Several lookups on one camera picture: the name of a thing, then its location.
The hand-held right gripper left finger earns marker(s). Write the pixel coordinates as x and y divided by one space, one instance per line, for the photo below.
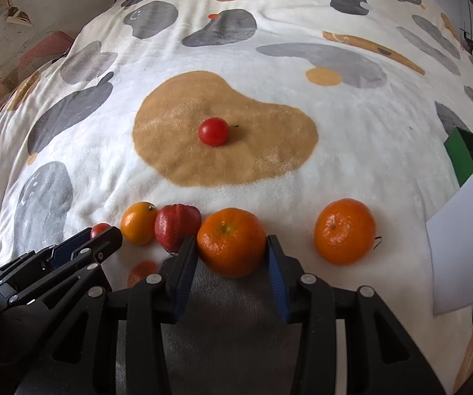
185 279

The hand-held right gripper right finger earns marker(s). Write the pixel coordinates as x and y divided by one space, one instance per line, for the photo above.
279 292

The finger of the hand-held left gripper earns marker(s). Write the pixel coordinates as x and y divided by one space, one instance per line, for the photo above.
71 249
106 242

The small red cherry tomato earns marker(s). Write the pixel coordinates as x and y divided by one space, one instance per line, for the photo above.
99 229

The orange cherry tomato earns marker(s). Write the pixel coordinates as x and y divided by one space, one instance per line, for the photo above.
139 223

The red wax apple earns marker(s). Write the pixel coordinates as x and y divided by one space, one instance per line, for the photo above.
176 226

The mandarin orange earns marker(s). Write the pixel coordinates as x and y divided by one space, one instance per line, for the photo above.
231 242
345 231

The green tray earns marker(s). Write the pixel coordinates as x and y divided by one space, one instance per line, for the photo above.
466 152

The white cardboard box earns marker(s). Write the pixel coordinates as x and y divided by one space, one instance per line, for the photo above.
462 251

